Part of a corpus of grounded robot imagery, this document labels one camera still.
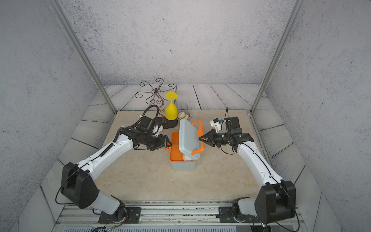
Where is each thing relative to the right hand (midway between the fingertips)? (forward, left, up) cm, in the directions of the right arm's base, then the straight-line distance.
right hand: (200, 139), depth 75 cm
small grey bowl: (+38, +9, -19) cm, 44 cm away
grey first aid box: (-6, +12, -13) cm, 18 cm away
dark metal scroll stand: (+28, +25, +5) cm, 38 cm away
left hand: (0, +17, -7) cm, 18 cm away
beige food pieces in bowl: (+34, +12, -17) cm, 40 cm away
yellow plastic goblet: (+23, +18, -1) cm, 29 cm away
